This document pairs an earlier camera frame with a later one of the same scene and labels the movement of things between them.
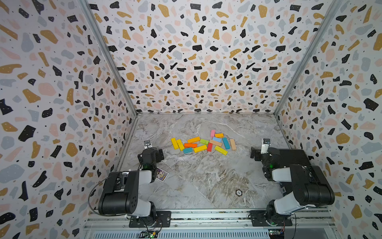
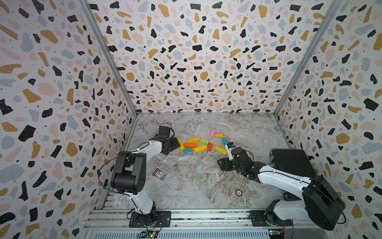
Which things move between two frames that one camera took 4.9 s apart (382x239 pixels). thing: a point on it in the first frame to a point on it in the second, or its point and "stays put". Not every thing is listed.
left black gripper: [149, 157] to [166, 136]
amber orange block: [194, 140] stays put
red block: [209, 147] stays put
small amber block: [219, 135] stays put
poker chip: [238, 192] stays put
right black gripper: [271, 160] to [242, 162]
